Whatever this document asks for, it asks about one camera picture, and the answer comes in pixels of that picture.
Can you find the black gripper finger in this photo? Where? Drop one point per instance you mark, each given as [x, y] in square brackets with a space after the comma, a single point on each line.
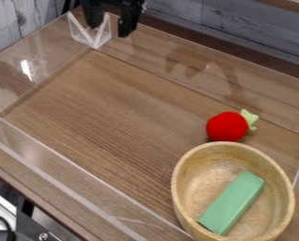
[131, 10]
[93, 12]

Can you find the red plush strawberry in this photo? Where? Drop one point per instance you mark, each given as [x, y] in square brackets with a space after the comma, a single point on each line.
[229, 126]

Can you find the oval wooden bowl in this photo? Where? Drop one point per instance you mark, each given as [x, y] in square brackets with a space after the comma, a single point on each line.
[201, 175]

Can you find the green rectangular block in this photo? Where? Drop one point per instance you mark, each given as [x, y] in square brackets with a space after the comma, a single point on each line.
[227, 208]

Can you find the clear acrylic enclosure wall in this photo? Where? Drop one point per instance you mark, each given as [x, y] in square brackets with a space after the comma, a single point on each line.
[101, 111]

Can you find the black metal table bracket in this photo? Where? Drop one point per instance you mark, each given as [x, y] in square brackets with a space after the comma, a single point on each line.
[28, 230]

